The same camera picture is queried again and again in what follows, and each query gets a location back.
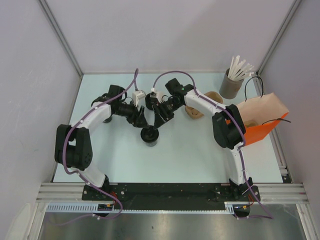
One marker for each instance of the black plastic cup lid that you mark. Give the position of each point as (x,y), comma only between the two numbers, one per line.
(149,133)

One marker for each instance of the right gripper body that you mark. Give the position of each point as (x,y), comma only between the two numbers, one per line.
(168,108)

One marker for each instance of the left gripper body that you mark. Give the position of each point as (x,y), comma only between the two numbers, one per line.
(127,111)

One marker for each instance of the orange paper bag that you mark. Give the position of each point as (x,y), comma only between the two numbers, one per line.
(267,110)

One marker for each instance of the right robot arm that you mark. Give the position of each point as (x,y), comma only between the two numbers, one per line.
(228,127)

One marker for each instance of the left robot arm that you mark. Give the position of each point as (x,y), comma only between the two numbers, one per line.
(73,145)

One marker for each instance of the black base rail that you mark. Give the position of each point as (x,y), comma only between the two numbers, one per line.
(180,196)

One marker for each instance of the grey straw holder cup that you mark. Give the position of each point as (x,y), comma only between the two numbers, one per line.
(229,88)

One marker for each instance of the dark takeout coffee cup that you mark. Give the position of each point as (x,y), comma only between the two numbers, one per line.
(150,137)

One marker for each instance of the white straws bundle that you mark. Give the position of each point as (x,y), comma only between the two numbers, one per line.
(239,69)

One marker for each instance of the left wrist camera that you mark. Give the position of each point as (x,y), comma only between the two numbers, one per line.
(137,96)

